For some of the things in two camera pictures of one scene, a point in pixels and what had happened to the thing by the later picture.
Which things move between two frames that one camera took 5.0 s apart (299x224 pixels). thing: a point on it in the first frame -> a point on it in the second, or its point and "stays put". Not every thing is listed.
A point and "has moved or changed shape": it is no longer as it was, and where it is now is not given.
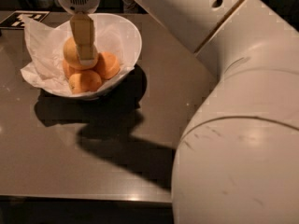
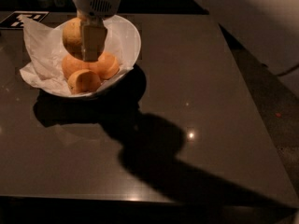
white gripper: (78, 0) -> (94, 4)
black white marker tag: (14, 21) stays put
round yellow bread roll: (71, 54) has moved or changed shape
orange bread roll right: (108, 64) stays put
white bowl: (115, 35) stays put
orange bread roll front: (86, 81) stays put
